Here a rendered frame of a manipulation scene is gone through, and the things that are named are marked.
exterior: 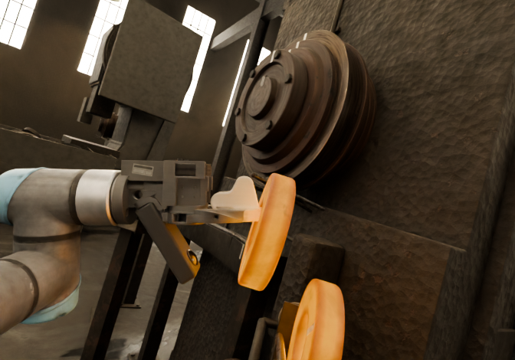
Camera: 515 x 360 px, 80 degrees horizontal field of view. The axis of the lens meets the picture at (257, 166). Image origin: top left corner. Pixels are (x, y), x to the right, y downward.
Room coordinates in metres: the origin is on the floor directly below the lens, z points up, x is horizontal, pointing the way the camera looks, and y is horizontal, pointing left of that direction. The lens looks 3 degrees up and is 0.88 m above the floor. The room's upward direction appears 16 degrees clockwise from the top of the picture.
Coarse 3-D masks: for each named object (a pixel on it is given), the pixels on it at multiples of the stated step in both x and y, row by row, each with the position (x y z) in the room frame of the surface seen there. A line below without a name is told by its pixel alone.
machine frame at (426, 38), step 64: (320, 0) 1.15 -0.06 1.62; (384, 0) 0.87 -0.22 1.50; (448, 0) 0.69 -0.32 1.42; (512, 0) 0.58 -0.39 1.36; (384, 64) 0.81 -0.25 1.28; (448, 64) 0.66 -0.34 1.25; (512, 64) 0.56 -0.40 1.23; (384, 128) 0.77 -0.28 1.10; (448, 128) 0.63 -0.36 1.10; (512, 128) 0.58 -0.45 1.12; (256, 192) 1.10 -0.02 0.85; (320, 192) 0.90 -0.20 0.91; (384, 192) 0.72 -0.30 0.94; (448, 192) 0.60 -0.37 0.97; (512, 192) 0.58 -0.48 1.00; (384, 256) 0.63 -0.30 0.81; (448, 256) 0.53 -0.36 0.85; (512, 256) 0.58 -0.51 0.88; (192, 320) 1.27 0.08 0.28; (384, 320) 0.60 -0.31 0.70; (448, 320) 0.55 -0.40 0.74; (512, 320) 0.69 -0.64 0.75
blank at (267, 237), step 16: (272, 176) 0.41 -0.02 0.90; (272, 192) 0.37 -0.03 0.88; (288, 192) 0.38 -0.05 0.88; (272, 208) 0.36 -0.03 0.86; (288, 208) 0.36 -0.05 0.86; (256, 224) 0.46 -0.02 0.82; (272, 224) 0.35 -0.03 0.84; (288, 224) 0.36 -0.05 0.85; (256, 240) 0.35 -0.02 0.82; (272, 240) 0.35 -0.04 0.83; (256, 256) 0.35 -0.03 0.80; (272, 256) 0.35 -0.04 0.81; (240, 272) 0.42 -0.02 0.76; (256, 272) 0.36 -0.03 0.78; (272, 272) 0.36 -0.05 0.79; (256, 288) 0.39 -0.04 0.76
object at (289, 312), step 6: (288, 306) 0.48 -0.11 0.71; (294, 306) 0.48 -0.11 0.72; (282, 312) 0.48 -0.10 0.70; (288, 312) 0.48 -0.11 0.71; (294, 312) 0.48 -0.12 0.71; (282, 318) 0.48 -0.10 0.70; (288, 318) 0.48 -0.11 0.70; (294, 318) 0.48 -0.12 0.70; (282, 324) 0.48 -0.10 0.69; (288, 324) 0.48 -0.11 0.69; (282, 330) 0.48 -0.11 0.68; (288, 330) 0.48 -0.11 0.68; (288, 336) 0.48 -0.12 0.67; (288, 342) 0.48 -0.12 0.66; (288, 348) 0.48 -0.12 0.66; (270, 354) 0.48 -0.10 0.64
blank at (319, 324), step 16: (320, 288) 0.38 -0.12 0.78; (336, 288) 0.39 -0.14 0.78; (304, 304) 0.44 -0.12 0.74; (320, 304) 0.36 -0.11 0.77; (336, 304) 0.36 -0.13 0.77; (304, 320) 0.43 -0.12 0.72; (320, 320) 0.35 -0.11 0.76; (336, 320) 0.35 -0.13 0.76; (304, 336) 0.43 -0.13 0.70; (320, 336) 0.34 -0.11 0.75; (336, 336) 0.34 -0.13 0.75; (288, 352) 0.46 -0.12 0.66; (304, 352) 0.36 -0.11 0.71; (320, 352) 0.33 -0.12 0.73; (336, 352) 0.33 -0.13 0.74
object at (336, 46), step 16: (320, 32) 0.83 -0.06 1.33; (336, 48) 0.76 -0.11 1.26; (336, 64) 0.74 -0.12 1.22; (352, 64) 0.74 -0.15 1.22; (336, 80) 0.73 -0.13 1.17; (352, 80) 0.72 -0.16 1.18; (336, 96) 0.71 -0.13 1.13; (352, 96) 0.71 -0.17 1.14; (336, 112) 0.70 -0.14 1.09; (352, 112) 0.72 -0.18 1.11; (336, 128) 0.70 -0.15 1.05; (352, 128) 0.73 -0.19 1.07; (320, 144) 0.72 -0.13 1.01; (336, 144) 0.73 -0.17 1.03; (304, 160) 0.76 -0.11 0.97; (320, 160) 0.75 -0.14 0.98; (288, 176) 0.80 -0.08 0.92; (304, 176) 0.79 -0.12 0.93
